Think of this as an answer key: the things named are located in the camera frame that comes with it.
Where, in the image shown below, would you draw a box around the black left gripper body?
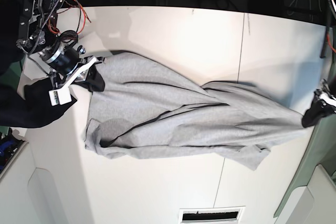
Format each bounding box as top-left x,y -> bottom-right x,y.
314,79 -> 335,115

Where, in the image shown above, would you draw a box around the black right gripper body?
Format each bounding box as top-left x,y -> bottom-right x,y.
38,42 -> 86,82

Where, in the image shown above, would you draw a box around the grey t-shirt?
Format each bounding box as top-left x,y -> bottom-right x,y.
85,52 -> 306,170

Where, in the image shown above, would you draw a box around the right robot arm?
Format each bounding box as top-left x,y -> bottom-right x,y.
16,0 -> 92,88

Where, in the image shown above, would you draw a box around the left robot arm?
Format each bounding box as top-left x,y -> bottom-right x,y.
301,0 -> 335,128

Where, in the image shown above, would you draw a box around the dark navy cloth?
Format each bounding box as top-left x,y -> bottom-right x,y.
1,0 -> 77,129

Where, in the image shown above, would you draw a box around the blue objects in bin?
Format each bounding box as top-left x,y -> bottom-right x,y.
0,128 -> 24,172

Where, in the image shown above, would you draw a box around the white vent slot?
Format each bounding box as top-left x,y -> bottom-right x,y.
178,206 -> 246,224

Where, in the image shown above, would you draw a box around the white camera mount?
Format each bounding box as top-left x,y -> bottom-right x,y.
49,56 -> 104,106

